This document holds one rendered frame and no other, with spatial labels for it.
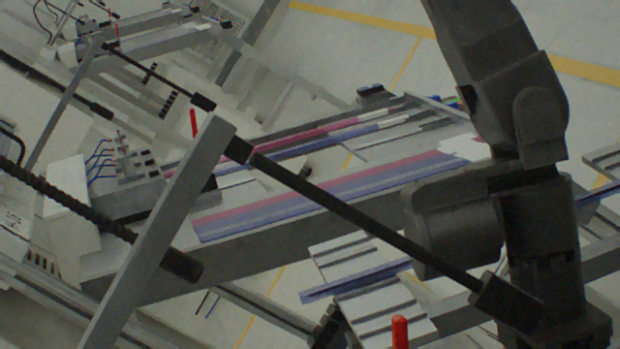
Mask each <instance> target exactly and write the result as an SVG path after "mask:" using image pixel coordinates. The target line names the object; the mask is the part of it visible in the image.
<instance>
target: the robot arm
mask: <svg viewBox="0 0 620 349"><path fill-rule="evenodd" d="M420 2H421V4H422V6H423V9H424V11H425V13H426V15H427V17H428V18H429V20H430V22H431V24H432V26H433V29H434V32H435V37H436V41H437V45H438V47H439V49H440V50H441V52H442V54H443V56H444V58H445V60H446V62H447V64H448V66H449V70H450V73H451V75H452V77H453V79H455V81H456V83H457V85H456V86H455V90H456V92H457V94H458V96H459V98H460V100H461V102H462V104H463V106H464V108H465V111H466V112H467V114H468V116H469V118H470V121H471V123H473V125H474V128H475V130H476V132H477V133H478V135H479V136H480V138H481V139H482V140H483V141H485V142H486V143H487V145H489V150H490V155H491V159H490V160H485V161H481V162H477V163H473V164H469V165H464V167H459V168H453V170H452V171H449V172H446V173H443V174H437V175H434V176H431V177H428V178H424V179H421V180H417V179H416V180H414V182H415V183H412V184H408V185H406V186H405V187H404V188H403V189H402V190H401V192H400V204H401V208H402V223H403V232H404V237H406V238H408V239H410V240H411V241H413V242H415V243H418V244H419V245H421V246H423V247H425V248H426V249H428V250H430V251H432V252H433V254H435V255H437V256H439V257H440V258H442V259H444V260H446V261H447V262H449V263H452V264H453V265H455V266H457V267H459V268H460V269H462V270H465V271H467V270H475V269H476V268H479V267H483V266H487V265H492V264H496V263H498V262H499V261H500V257H501V248H502V247H503V246H504V243H505V241H506V243H505V246H506V252H507V260H508V266H509V272H510V278H511V283H512V284H513V285H515V286H516V287H518V288H520V289H521V290H523V291H525V292H527V293H528V294H530V295H532V296H533V297H534V298H538V299H539V300H541V301H543V302H544V303H546V304H547V306H548V309H547V310H546V311H545V313H544V314H543V316H542V318H541V320H540V322H539V323H538V325H537V327H536V328H535V330H534V331H533V333H532V335H531V336H525V335H524V334H522V333H520V332H518V331H517V330H515V329H511V328H510V327H508V326H506V325H504V324H503V323H501V322H499V321H498V320H496V319H495V318H494V323H496V327H497V333H498V338H499V341H500V342H501V343H502V344H503V349H606V347H609V346H610V341H611V339H610V337H611V336H613V335H614V332H613V327H612V318H611V317H610V316H608V315H607V314H606V313H605V312H603V311H600V310H599V309H598V308H597V307H596V306H595V305H593V304H592V303H591V302H589V301H587V300H586V299H585V296H586V295H585V288H584V281H583V267H582V261H581V254H580V248H581V246H580V240H579V232H578V226H577V219H576V205H575V198H574V185H573V178H572V175H571V174H569V173H567V172H563V171H558V169H557V166H556V163H560V162H564V161H568V160H569V154H568V150H567V145H566V140H565V132H566V130H567V128H568V125H569V122H570V115H571V113H570V109H569V102H568V99H567V96H566V94H565V92H564V90H563V87H562V85H561V83H560V81H559V80H558V78H557V75H556V73H555V71H554V69H553V67H552V64H551V62H550V60H549V58H548V56H547V54H546V52H545V50H544V49H541V50H538V48H537V45H536V43H535V41H534V38H533V36H532V34H531V32H530V30H529V28H528V26H527V24H526V22H525V20H524V18H523V16H522V15H521V14H520V13H519V11H518V9H517V8H516V6H515V5H514V4H513V3H512V1H511V0H420ZM515 171H516V172H515ZM509 172H512V173H509ZM505 173H508V174H505ZM493 175H495V176H493ZM488 176H491V177H488ZM486 177H487V178H486ZM409 257H410V256H409ZM410 261H411V263H412V266H413V270H414V272H415V274H416V276H417V278H418V280H419V281H420V282H424V281H429V280H434V279H438V278H441V277H442V276H444V275H443V274H441V273H439V272H437V271H435V270H434V269H432V268H430V267H429V266H427V265H425V264H422V263H421V262H419V261H417V260H415V259H414V258H412V257H410Z"/></svg>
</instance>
